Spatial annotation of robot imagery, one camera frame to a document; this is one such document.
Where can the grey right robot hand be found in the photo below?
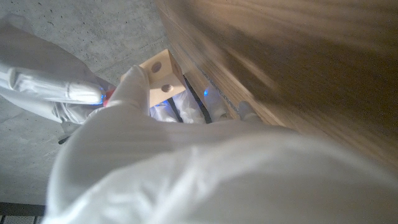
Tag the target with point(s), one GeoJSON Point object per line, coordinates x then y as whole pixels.
{"type": "Point", "coordinates": [40, 77]}

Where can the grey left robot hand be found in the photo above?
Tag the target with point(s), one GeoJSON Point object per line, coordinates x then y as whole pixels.
{"type": "Point", "coordinates": [186, 174]}

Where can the red-headed wooden screw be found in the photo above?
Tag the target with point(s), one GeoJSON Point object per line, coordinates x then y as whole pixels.
{"type": "Point", "coordinates": [109, 95]}

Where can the wooden block with holes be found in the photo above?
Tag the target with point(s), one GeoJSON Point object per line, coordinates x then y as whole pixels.
{"type": "Point", "coordinates": [163, 77]}

